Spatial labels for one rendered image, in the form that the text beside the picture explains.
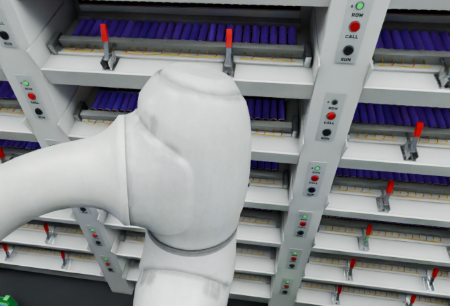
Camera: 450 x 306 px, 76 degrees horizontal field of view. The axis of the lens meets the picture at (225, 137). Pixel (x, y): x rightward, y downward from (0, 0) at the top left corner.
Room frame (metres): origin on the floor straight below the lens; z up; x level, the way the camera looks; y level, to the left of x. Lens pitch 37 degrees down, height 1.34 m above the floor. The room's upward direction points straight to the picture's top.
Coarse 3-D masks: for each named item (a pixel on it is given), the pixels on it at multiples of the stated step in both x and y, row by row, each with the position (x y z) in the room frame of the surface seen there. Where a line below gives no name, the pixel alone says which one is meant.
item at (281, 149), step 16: (80, 96) 0.71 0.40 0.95; (64, 112) 0.63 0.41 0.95; (288, 112) 0.66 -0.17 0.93; (64, 128) 0.61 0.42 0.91; (80, 128) 0.63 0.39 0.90; (96, 128) 0.63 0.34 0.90; (256, 144) 0.57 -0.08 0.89; (272, 144) 0.57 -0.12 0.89; (288, 144) 0.56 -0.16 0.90; (256, 160) 0.56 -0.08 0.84; (272, 160) 0.55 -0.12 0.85; (288, 160) 0.55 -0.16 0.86
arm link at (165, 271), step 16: (144, 256) 0.17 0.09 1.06; (160, 256) 0.16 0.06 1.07; (176, 256) 0.15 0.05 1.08; (192, 256) 0.15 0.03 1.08; (208, 256) 0.16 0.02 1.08; (224, 256) 0.16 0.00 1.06; (144, 272) 0.16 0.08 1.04; (160, 272) 0.15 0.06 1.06; (176, 272) 0.15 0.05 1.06; (192, 272) 0.15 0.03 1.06; (208, 272) 0.15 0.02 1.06; (224, 272) 0.15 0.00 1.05; (144, 288) 0.14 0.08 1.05; (160, 288) 0.13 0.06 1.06; (176, 288) 0.13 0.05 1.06; (192, 288) 0.13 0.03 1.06; (208, 288) 0.14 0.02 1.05; (224, 288) 0.15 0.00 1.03; (144, 304) 0.12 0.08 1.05; (160, 304) 0.12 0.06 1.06; (176, 304) 0.12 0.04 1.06; (192, 304) 0.12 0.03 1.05; (208, 304) 0.12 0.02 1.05; (224, 304) 0.13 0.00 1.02
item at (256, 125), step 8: (80, 112) 0.66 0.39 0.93; (88, 112) 0.66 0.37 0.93; (96, 112) 0.66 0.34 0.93; (104, 112) 0.65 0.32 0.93; (112, 112) 0.65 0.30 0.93; (120, 112) 0.65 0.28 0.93; (128, 112) 0.65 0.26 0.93; (88, 120) 0.65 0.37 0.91; (96, 120) 0.65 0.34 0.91; (104, 120) 0.65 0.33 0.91; (112, 120) 0.65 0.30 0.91; (256, 120) 0.61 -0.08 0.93; (256, 128) 0.60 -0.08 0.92; (264, 128) 0.60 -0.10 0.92; (272, 128) 0.59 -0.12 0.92; (280, 128) 0.59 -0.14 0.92; (288, 128) 0.59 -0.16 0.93; (280, 136) 0.58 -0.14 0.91
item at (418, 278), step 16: (320, 256) 0.58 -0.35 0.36; (336, 256) 0.57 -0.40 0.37; (352, 256) 0.57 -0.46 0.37; (304, 272) 0.52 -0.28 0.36; (320, 272) 0.54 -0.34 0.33; (336, 272) 0.54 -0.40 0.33; (352, 272) 0.53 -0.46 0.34; (368, 272) 0.53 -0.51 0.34; (384, 272) 0.53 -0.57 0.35; (400, 272) 0.53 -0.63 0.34; (416, 272) 0.53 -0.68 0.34; (432, 272) 0.53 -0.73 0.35; (448, 272) 0.53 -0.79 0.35; (384, 288) 0.49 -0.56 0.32; (400, 288) 0.48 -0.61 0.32; (416, 288) 0.48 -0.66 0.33; (432, 288) 0.48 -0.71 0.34; (448, 288) 0.48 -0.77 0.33
